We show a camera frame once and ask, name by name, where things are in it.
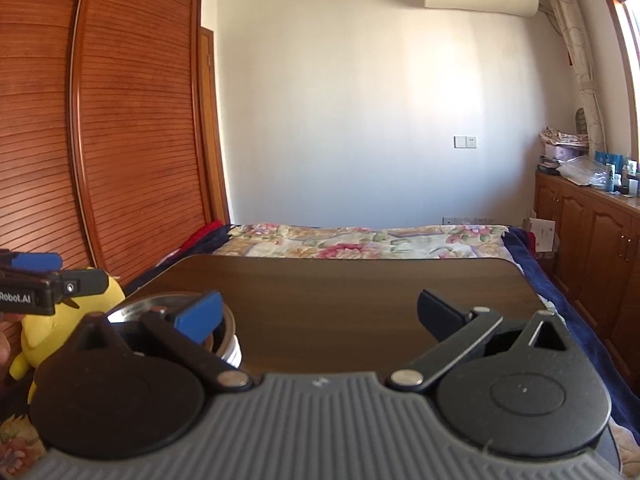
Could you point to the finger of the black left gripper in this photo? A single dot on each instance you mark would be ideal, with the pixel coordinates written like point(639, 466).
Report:
point(70, 284)
point(31, 261)

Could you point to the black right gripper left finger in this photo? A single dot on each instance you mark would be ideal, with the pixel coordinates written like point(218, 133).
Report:
point(156, 343)

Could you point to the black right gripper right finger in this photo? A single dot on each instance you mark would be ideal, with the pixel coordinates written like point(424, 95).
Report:
point(483, 351)

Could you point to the steel bowl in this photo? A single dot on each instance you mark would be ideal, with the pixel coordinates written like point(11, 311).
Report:
point(201, 316)

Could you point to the yellow plush toy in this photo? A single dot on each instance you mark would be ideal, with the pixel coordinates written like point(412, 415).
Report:
point(41, 336)

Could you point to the wooden louvered wardrobe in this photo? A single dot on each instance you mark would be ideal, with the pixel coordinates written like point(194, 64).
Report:
point(110, 151)

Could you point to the white paper bag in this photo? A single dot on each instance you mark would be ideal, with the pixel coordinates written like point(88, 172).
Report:
point(540, 234)

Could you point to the floral bedspread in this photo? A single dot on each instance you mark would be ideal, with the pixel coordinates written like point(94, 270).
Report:
point(451, 241)

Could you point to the wooden cabinet row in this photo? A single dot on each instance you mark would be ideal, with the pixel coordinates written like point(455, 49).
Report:
point(597, 262)

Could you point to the dark blue blanket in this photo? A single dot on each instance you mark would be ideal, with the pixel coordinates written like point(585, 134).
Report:
point(625, 404)

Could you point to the folded floral cloth pile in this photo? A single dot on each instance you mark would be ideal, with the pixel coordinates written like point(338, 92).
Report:
point(559, 147)

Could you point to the clutter of bottles on counter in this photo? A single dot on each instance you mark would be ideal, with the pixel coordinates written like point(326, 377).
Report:
point(617, 174)

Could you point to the wall socket strip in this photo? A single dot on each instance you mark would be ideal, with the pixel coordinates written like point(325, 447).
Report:
point(471, 221)

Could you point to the white wall switch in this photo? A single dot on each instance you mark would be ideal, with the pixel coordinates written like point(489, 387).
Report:
point(468, 142)

